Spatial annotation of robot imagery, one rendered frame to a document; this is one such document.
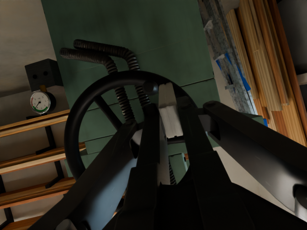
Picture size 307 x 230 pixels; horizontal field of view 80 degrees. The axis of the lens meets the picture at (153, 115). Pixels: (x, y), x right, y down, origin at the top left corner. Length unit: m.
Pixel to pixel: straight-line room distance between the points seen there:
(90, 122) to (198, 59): 0.36
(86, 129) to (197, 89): 0.35
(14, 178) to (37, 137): 0.80
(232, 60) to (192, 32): 0.86
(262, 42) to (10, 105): 3.56
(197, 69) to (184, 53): 0.06
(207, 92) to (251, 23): 1.45
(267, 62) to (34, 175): 3.57
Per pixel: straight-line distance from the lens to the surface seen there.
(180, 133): 0.16
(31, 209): 3.98
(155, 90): 0.29
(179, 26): 0.56
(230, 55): 1.40
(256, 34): 1.96
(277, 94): 1.94
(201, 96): 0.53
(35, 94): 0.61
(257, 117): 0.57
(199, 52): 0.55
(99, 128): 0.58
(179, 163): 0.46
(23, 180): 3.86
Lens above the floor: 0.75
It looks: 2 degrees up
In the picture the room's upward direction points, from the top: 166 degrees clockwise
